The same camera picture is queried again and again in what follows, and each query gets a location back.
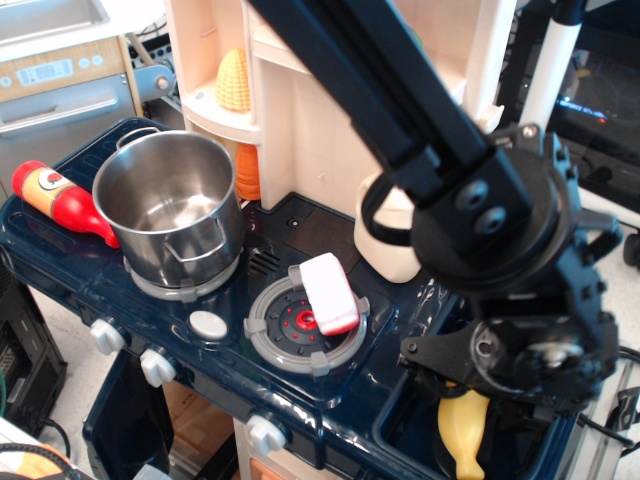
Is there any white right stove knob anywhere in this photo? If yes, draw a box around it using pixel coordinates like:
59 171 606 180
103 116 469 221
246 415 286 456

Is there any cream toy kitchen shelf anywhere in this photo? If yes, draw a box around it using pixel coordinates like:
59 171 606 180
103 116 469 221
165 1 516 215

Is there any black cable right edge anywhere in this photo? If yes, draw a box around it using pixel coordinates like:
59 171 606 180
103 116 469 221
574 343 640 459

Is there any orange toy carrot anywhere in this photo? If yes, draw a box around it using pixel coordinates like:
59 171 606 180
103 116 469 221
235 143 261 201

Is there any white stove knob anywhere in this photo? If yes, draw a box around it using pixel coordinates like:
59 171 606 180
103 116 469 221
246 415 286 456
90 319 126 356
140 349 177 388

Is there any yellow toy corn cob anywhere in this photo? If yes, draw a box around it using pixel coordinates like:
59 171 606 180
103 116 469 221
215 48 251 112

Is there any yellow toy banana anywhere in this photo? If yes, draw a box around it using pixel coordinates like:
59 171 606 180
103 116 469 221
437 390 490 480

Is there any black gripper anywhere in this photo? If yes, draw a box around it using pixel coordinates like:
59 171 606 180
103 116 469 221
400 124 622 455

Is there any white metal stand frame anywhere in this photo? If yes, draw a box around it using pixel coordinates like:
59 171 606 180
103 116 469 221
519 0 640 216

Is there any black caster wheel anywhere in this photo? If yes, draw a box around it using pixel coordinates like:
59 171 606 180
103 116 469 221
623 233 640 269

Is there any stainless steel pot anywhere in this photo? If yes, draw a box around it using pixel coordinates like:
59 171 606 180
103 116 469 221
92 127 245 289

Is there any grey stove burner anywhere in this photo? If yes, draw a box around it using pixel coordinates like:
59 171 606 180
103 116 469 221
244 265 370 377
123 251 243 303

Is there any red toy ketchup bottle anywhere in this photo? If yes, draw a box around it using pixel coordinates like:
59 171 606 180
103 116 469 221
11 160 120 249

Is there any black box on floor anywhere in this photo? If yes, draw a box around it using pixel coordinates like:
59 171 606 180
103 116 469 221
1 268 67 437

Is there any white middle stove knob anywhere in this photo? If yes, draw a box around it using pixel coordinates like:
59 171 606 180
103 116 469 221
140 349 177 388

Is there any grey left stove burner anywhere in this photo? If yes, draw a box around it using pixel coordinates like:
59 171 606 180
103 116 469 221
123 251 243 303

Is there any navy toy kitchen counter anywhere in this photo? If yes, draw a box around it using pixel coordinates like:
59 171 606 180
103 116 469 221
1 118 578 479

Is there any white left stove knob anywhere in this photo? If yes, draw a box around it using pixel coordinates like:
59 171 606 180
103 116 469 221
90 319 126 356

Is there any grey right stove burner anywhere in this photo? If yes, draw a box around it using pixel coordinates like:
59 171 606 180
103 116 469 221
244 265 370 377

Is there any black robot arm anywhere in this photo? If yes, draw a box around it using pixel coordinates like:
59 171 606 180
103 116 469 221
254 1 621 415

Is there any grey round stove button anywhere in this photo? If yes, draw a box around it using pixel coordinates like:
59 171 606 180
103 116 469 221
189 310 228 340

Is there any white and red sponge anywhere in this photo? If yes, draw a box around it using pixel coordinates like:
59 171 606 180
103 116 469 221
299 252 360 336

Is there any cream toy detergent jug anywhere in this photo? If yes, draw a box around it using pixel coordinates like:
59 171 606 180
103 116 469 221
354 174 421 284

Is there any yellow object bottom left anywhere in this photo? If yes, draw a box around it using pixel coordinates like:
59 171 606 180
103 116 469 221
15 452 63 479

